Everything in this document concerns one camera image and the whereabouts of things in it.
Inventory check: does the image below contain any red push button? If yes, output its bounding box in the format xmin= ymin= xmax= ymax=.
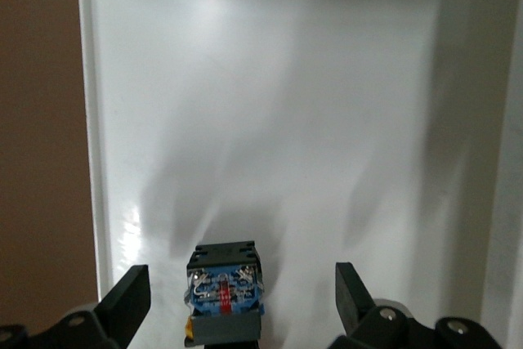
xmin=181 ymin=244 xmax=267 ymax=349

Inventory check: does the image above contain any white tray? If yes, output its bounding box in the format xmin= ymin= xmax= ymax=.
xmin=75 ymin=0 xmax=523 ymax=349

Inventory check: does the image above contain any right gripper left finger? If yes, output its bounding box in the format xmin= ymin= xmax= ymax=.
xmin=0 ymin=265 xmax=150 ymax=349

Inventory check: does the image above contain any brown table mat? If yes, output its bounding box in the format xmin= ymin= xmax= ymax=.
xmin=0 ymin=0 xmax=101 ymax=329

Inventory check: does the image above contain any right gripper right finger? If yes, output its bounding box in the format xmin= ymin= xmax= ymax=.
xmin=330 ymin=262 xmax=499 ymax=349

